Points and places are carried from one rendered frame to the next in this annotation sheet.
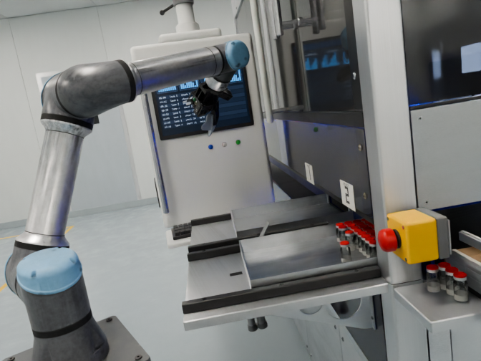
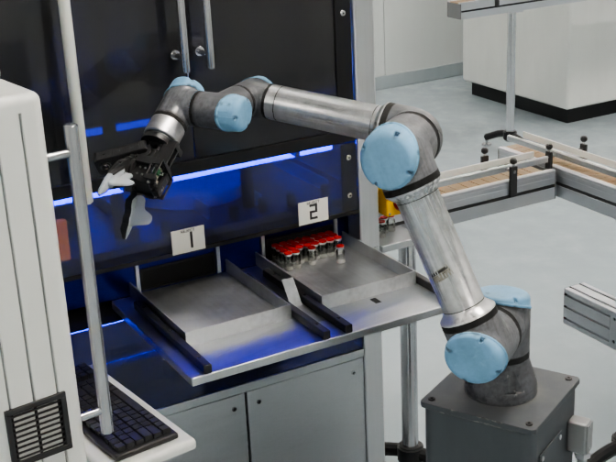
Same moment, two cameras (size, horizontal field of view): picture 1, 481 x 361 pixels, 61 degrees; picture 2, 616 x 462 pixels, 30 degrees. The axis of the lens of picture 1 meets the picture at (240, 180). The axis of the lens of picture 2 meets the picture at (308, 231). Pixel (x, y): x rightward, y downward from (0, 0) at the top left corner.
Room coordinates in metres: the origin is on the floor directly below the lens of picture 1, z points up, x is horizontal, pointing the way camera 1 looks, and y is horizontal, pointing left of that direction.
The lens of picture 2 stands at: (2.05, 2.22, 1.97)
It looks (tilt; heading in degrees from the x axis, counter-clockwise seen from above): 20 degrees down; 245
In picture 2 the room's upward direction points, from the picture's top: 3 degrees counter-clockwise
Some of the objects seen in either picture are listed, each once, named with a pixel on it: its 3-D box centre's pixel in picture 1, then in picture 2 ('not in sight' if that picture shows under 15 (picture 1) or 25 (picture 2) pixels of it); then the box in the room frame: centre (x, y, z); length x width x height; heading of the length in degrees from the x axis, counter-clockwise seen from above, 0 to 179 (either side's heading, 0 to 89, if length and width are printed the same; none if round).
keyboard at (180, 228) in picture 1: (221, 222); (100, 407); (1.58, 0.10, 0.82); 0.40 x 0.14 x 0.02; 101
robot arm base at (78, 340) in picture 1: (66, 337); (500, 368); (0.80, 0.41, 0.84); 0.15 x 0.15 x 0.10
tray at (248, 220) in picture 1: (286, 215); (207, 300); (1.25, -0.13, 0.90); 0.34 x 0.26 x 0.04; 94
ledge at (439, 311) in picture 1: (448, 301); (388, 236); (0.65, -0.33, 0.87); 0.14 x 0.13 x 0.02; 94
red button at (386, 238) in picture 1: (390, 239); not in sight; (0.66, -0.24, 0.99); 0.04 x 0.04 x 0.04; 4
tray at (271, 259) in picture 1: (316, 251); (333, 268); (0.91, -0.15, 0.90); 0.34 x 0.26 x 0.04; 94
